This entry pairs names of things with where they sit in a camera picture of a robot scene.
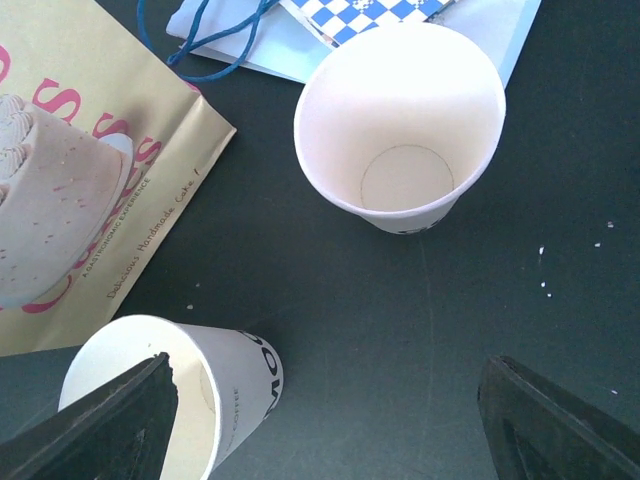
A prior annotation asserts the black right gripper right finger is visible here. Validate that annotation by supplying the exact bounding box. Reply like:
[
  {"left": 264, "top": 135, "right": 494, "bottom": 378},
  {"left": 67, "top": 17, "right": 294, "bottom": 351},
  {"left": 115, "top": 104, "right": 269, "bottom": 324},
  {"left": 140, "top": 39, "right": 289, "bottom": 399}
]
[{"left": 477, "top": 356, "right": 639, "bottom": 479}]

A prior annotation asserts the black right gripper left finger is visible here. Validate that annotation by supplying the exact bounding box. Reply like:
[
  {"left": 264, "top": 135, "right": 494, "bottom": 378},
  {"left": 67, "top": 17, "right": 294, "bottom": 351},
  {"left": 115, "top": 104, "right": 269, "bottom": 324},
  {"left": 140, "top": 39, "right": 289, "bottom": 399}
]
[{"left": 1, "top": 352, "right": 178, "bottom": 479}]

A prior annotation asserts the single white paper cup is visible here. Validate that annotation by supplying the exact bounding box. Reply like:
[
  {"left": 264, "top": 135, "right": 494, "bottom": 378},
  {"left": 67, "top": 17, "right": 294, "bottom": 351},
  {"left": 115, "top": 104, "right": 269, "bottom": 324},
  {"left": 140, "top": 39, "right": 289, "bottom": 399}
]
[{"left": 59, "top": 315, "right": 286, "bottom": 480}]

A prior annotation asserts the cream pink Cakes paper bag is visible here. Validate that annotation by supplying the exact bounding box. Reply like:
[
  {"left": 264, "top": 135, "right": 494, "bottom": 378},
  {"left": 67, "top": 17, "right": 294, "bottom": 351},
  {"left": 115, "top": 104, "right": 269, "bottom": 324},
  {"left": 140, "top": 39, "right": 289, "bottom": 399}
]
[{"left": 1, "top": 1, "right": 235, "bottom": 355}]

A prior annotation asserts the light blue paper bag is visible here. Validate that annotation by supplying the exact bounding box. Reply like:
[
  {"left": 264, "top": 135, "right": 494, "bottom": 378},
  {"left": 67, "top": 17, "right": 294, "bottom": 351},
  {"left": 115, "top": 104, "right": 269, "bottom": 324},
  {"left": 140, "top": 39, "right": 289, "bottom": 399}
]
[{"left": 166, "top": 1, "right": 540, "bottom": 85}]

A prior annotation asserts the blue checkered bakery paper bag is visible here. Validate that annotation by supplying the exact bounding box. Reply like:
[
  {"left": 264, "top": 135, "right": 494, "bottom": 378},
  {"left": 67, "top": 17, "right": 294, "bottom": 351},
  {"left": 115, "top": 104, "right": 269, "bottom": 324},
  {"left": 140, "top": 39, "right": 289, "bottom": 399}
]
[{"left": 279, "top": 0, "right": 456, "bottom": 48}]

